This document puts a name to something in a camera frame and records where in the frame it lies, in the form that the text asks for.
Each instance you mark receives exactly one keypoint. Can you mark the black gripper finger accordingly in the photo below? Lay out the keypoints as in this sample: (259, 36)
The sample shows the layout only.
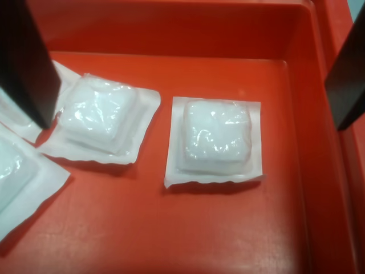
(22, 57)
(348, 85)

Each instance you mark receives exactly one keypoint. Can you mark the white bandage packet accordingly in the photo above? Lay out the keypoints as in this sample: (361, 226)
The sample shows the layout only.
(67, 80)
(97, 114)
(17, 177)
(214, 137)

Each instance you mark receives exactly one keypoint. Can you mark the red plastic box with bandages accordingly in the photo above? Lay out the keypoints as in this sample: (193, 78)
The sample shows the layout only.
(171, 228)

